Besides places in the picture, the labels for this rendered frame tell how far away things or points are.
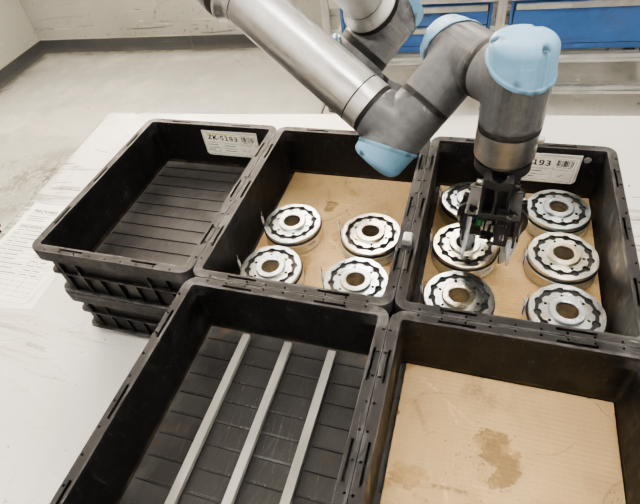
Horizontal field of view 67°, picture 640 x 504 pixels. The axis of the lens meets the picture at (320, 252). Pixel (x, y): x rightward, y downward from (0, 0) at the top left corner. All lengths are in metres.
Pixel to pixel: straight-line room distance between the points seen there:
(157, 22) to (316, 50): 3.41
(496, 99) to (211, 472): 0.56
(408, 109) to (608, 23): 2.15
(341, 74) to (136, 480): 0.58
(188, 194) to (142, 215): 0.10
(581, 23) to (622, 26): 0.18
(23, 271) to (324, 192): 0.71
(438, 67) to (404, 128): 0.08
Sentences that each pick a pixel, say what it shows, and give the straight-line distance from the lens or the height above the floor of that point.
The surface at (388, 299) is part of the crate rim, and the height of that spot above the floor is 0.93.
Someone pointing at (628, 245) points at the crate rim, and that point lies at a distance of 0.77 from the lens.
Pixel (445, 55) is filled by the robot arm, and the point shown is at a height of 1.16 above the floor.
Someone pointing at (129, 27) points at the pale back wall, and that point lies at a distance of 4.20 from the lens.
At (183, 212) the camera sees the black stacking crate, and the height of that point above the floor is 0.83.
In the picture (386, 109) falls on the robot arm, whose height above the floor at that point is 1.11.
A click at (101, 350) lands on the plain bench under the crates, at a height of 0.70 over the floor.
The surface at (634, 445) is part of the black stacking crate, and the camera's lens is 0.67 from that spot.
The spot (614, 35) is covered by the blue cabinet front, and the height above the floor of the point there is 0.38.
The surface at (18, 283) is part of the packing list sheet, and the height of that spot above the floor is 0.70.
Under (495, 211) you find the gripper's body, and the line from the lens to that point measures 0.68.
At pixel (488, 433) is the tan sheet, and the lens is 0.67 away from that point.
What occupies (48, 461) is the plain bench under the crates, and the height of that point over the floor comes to 0.70.
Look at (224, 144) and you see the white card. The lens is 1.06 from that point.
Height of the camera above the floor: 1.44
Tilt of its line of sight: 46 degrees down
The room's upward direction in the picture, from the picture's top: 9 degrees counter-clockwise
